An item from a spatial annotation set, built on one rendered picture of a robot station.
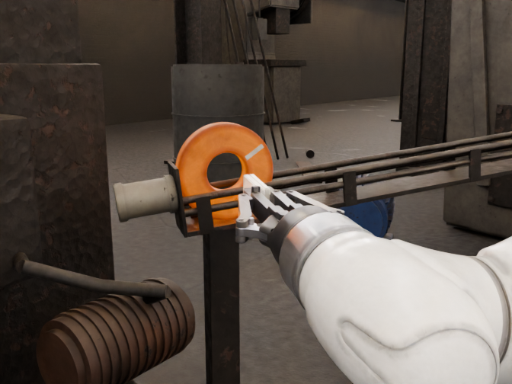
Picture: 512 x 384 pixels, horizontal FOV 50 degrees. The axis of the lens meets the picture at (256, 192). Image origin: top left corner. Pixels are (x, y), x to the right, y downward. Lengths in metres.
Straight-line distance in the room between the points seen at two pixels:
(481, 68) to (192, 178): 2.28
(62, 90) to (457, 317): 0.77
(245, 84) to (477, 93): 1.27
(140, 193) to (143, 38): 8.31
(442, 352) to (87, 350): 0.52
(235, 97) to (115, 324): 2.55
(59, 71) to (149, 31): 8.24
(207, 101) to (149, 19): 6.05
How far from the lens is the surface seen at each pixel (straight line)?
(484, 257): 0.50
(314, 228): 0.49
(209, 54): 4.87
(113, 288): 0.81
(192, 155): 0.84
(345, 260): 0.42
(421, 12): 4.57
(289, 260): 0.49
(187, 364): 1.73
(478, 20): 2.99
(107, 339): 0.79
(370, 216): 2.47
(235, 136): 0.85
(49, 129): 0.98
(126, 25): 8.92
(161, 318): 0.85
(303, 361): 1.73
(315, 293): 0.43
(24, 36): 1.02
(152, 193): 0.83
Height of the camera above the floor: 0.87
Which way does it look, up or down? 13 degrees down
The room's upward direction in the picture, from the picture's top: straight up
